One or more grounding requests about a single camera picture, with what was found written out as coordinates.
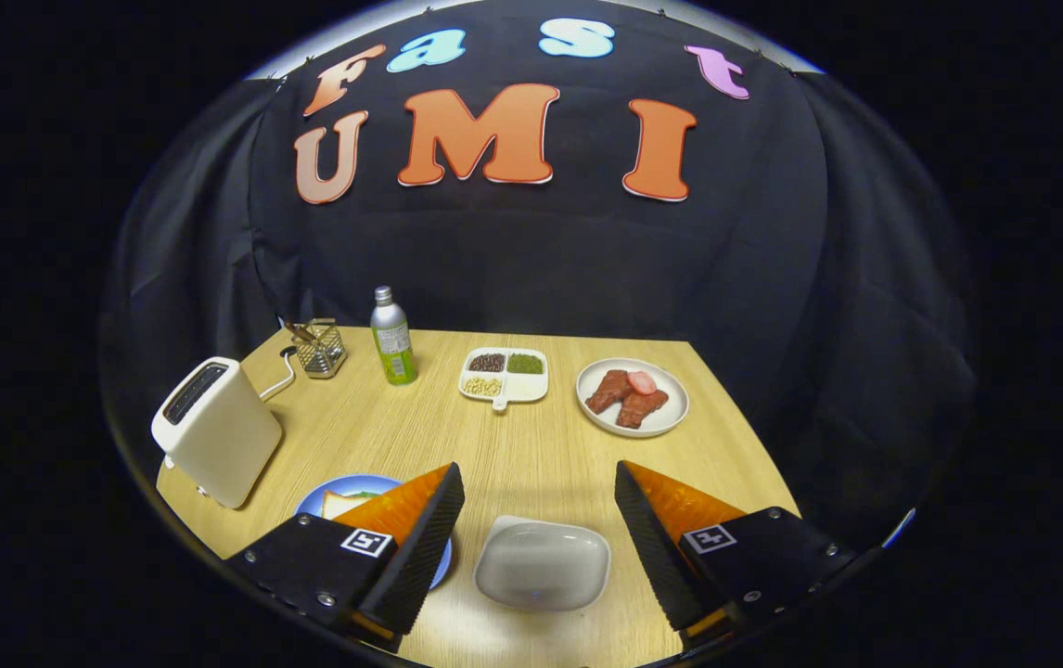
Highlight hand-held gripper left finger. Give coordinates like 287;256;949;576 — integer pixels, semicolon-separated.
225;462;466;653

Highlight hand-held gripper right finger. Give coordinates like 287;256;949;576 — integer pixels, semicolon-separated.
613;460;859;650

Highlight toasted bread slice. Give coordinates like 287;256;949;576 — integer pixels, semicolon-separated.
321;489;375;520

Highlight blue plate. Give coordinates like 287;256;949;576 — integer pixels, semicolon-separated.
295;474;454;591

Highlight brown meat piece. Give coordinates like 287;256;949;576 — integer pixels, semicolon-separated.
585;369;633;415
615;388;670;430

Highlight white round plate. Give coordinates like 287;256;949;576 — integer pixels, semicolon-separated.
576;358;690;439

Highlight white divided dish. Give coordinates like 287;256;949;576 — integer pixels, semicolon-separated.
458;346;550;412

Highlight silver green metal bottle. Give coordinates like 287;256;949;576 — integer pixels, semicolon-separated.
370;286;419;386

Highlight white toaster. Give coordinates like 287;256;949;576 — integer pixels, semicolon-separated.
151;356;284;510

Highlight black backdrop cloth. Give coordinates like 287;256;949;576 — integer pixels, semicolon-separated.
100;0;978;558

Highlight wire mesh basket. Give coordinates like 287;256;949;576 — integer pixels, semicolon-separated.
293;318;348;379

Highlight white toaster cable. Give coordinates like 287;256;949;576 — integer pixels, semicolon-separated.
258;354;299;402

